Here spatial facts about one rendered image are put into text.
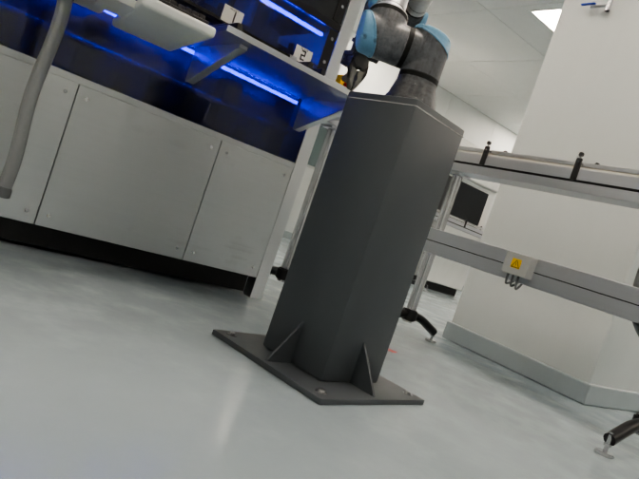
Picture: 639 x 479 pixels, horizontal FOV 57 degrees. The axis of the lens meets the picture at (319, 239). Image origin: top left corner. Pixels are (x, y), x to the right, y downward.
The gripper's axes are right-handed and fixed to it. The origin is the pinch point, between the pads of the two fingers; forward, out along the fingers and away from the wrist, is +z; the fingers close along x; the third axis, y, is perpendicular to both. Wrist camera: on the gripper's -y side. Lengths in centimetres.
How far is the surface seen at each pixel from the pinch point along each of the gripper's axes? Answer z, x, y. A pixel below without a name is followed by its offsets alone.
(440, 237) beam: 40, -84, 8
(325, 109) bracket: 9.0, 0.7, 10.6
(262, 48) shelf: 5.2, 45.6, -10.9
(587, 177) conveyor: 2, -82, -54
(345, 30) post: -28.7, -8.9, 28.8
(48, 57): 31, 100, 5
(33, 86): 40, 101, 6
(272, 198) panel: 48, -1, 30
